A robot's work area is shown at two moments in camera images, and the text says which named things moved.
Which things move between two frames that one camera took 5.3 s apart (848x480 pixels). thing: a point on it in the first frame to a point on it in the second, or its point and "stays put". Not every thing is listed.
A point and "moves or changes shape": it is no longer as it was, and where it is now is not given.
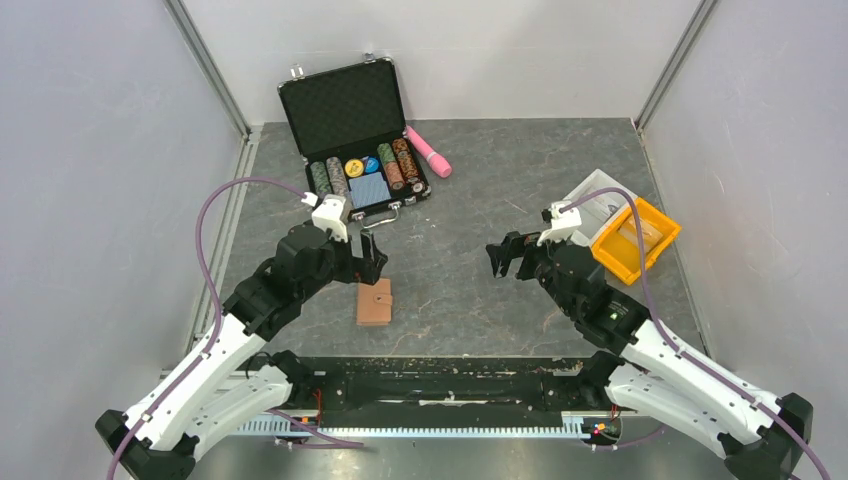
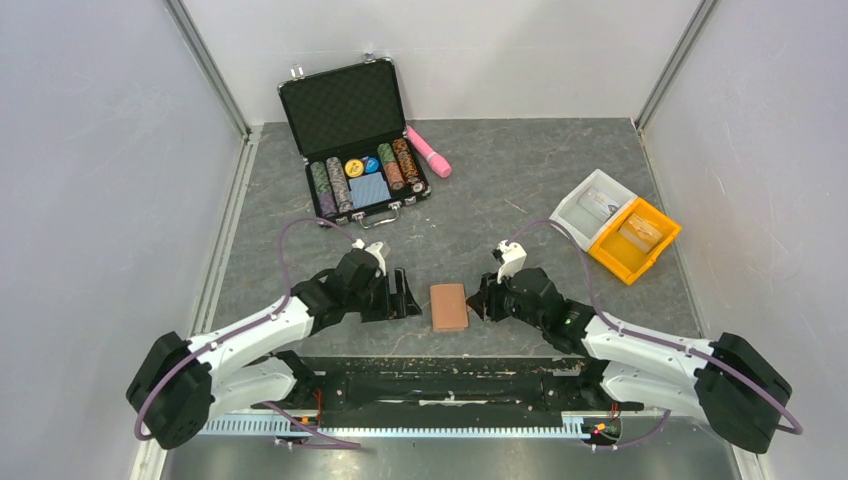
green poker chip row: x=320 y=178 stays put
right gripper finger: x=499 y=256 to x=479 y=301
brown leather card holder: x=373 y=303 moves or changes shape
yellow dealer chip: x=354 y=167 stays put
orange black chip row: x=410 y=169 stays put
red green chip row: x=391 y=166 stays put
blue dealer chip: x=372 y=165 stays put
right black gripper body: x=537 y=261 to x=501 y=302
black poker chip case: x=348 y=122 stays put
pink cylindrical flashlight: x=437 y=162 stays put
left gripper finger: x=372 y=260 to x=407 y=305
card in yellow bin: x=649 y=235 stays put
